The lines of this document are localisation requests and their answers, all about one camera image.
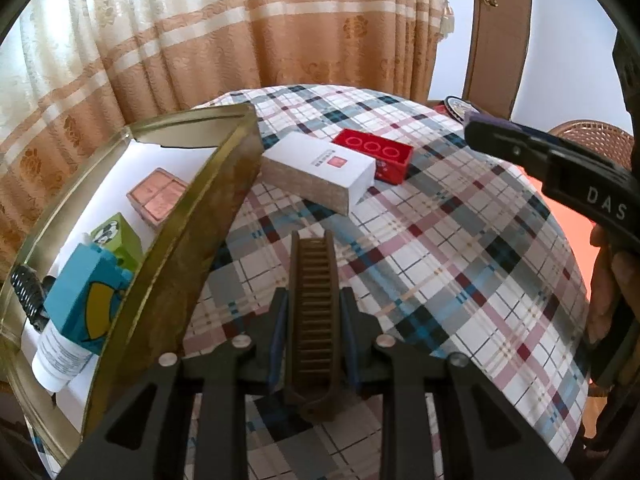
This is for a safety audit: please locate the green printed box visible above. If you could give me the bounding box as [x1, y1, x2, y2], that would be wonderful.
[89, 212, 144, 272]

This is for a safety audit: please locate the red box with circles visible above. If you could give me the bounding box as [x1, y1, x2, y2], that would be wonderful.
[332, 128, 415, 185]

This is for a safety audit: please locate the blue box with yellow print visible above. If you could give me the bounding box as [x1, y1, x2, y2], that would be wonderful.
[43, 243, 136, 356]

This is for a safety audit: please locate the brown wooden door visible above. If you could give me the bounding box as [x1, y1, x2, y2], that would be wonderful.
[462, 0, 534, 117]

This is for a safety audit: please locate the wicker chair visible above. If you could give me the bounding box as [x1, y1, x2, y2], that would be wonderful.
[547, 119, 635, 171]

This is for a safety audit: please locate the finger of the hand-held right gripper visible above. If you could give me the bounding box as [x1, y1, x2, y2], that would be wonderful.
[464, 120, 551, 186]
[467, 112, 626, 171]

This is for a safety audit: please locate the brown comb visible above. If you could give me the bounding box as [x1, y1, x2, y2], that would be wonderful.
[285, 231, 337, 422]

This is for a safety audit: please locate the cream and orange curtain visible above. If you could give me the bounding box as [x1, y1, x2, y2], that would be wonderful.
[0, 0, 447, 282]

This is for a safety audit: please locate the white plastic bottle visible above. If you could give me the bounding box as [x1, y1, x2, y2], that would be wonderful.
[31, 322, 94, 394]

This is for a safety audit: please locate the large gold tin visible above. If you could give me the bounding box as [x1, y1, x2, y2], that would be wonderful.
[0, 102, 264, 466]

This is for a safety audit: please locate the round decorated plate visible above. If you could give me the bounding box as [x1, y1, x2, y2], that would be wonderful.
[443, 96, 482, 124]

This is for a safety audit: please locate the orange object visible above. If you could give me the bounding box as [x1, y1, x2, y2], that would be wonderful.
[520, 165, 601, 241]

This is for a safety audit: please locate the black hair clip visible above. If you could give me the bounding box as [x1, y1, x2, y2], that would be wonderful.
[9, 264, 52, 332]

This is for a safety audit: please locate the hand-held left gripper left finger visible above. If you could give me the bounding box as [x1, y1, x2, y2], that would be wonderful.
[62, 287, 291, 480]

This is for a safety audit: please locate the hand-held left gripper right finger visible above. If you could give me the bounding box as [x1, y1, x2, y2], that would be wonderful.
[339, 285, 576, 480]

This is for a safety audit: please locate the curtain tassel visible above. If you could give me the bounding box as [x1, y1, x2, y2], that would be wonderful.
[439, 0, 457, 47]

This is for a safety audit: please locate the white box with red label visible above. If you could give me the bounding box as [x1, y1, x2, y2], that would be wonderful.
[260, 133, 376, 216]

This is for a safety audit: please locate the person's right hand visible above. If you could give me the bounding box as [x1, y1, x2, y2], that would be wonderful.
[586, 222, 631, 348]

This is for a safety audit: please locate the copper tin box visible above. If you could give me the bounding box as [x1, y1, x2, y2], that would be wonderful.
[125, 167, 194, 231]

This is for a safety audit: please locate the white paper liner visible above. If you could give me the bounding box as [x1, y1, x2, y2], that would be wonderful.
[20, 137, 217, 431]

